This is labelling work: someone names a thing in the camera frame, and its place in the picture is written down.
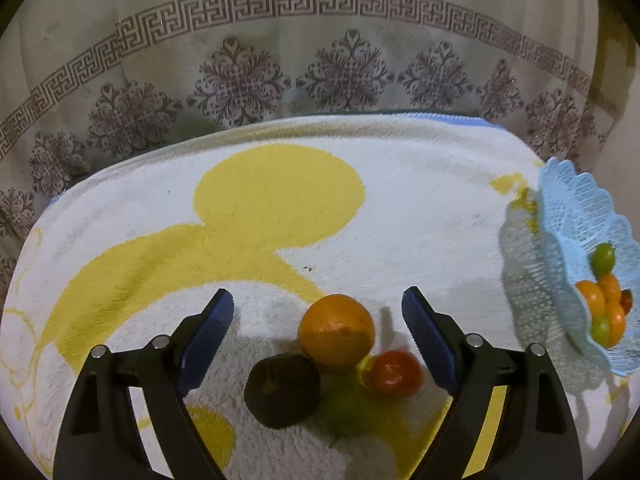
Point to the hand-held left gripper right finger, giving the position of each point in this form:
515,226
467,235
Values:
432,340

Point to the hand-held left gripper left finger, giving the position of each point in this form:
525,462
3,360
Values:
206,345

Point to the red tomato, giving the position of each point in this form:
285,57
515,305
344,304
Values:
626,301
396,373

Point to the dark avocado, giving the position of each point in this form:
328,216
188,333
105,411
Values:
282,390

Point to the small orange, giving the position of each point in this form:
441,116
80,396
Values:
336,331

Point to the yellowish smooth orange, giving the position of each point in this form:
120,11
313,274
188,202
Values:
590,297

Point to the smooth oval green tomato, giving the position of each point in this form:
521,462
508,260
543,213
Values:
600,330

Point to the light blue lace plastic basket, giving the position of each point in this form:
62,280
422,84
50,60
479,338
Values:
565,220

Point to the rough-skinned orange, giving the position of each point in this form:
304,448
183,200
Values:
611,286

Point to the white and yellow printed towel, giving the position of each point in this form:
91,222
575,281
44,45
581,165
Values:
250,220

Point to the beige patterned curtain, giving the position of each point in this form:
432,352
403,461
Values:
300,35

